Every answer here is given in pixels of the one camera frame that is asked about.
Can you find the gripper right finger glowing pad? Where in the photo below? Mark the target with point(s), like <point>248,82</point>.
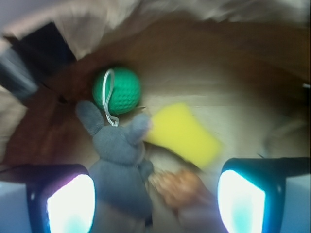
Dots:
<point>265,195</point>

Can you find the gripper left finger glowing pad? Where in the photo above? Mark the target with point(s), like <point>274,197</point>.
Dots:
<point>46,199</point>

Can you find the gray plush bunny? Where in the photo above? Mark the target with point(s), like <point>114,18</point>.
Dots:
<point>121,172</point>

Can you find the orange spiral seashell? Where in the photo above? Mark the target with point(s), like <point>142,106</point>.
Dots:
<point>181,189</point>

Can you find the yellow sponge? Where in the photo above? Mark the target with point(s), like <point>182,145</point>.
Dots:
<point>176,129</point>

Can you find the green golf ball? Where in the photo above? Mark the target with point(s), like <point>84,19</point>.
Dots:
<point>126,91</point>

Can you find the brown crumpled paper liner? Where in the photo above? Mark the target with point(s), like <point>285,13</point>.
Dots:
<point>239,65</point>

